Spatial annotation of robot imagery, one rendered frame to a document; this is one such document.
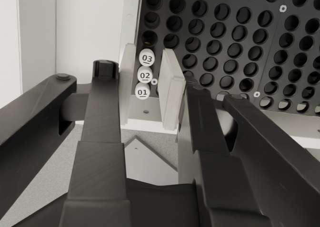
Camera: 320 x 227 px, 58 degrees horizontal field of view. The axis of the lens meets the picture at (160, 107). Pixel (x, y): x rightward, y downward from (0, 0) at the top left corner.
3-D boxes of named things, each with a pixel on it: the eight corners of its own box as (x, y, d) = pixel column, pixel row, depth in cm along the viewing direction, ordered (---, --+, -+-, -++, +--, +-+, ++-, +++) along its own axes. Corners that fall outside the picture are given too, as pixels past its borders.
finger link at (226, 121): (187, 106, 13) (250, 113, 14) (176, 73, 18) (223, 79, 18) (182, 134, 14) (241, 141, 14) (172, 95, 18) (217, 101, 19)
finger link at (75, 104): (111, 128, 13) (45, 121, 13) (119, 90, 18) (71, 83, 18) (114, 98, 13) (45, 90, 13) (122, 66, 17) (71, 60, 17)
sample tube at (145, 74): (151, 67, 28) (152, 83, 23) (137, 67, 28) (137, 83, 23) (151, 54, 27) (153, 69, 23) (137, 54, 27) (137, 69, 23)
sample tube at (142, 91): (148, 81, 28) (150, 100, 24) (135, 82, 28) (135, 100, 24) (148, 69, 28) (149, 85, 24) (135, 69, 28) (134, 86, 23)
